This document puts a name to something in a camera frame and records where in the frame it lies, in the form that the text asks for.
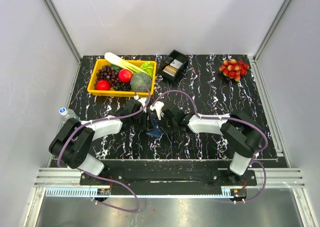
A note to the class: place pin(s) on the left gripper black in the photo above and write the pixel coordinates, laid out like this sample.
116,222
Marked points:
144,114

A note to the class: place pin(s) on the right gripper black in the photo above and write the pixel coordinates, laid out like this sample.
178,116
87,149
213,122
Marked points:
160,123

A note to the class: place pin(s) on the blue card holder wallet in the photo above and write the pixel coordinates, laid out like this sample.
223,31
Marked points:
154,132

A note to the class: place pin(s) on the black card tray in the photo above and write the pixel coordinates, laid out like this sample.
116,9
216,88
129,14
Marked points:
168,59

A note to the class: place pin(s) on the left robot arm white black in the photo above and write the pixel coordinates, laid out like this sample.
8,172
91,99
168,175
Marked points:
72,143

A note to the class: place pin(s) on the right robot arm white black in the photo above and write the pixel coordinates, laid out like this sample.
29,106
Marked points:
244,136

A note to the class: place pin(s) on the gold cards stack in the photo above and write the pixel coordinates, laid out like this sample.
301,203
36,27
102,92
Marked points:
171,71

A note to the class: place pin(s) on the dark blue grape bunch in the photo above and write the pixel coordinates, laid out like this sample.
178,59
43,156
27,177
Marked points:
123,87

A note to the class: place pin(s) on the green cantaloupe melon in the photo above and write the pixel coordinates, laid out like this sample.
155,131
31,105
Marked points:
141,82

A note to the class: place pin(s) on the yellow plastic bin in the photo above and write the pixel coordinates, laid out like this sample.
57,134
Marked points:
112,93

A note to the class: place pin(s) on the red apple upper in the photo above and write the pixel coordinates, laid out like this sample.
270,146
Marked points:
125,76

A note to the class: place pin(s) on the red apple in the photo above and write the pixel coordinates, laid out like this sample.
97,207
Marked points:
125,76
102,85

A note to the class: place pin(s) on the red apple lower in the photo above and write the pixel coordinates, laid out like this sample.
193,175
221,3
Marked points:
102,85

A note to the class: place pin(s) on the green lettuce leaf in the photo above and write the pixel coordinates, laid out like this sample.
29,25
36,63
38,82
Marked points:
148,67

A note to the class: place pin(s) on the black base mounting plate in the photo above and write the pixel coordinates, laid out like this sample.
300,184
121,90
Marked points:
173,177

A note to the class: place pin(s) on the purple grape bunch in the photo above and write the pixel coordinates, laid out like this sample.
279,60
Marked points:
105,73

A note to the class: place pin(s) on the green avocado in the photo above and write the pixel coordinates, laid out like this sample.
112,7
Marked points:
115,67

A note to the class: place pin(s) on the white daikon radish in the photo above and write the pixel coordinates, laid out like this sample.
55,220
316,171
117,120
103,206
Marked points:
116,60

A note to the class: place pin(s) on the clear water bottle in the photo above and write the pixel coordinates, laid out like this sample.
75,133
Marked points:
66,114

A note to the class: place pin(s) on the red lychee bunch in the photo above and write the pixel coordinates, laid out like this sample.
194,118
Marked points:
234,69

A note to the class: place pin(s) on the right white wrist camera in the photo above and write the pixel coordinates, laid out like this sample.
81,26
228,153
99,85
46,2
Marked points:
157,108

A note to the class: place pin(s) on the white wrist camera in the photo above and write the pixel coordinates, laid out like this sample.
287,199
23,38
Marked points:
157,108
143,101

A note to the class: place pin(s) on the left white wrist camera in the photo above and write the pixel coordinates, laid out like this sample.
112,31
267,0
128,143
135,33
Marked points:
143,101

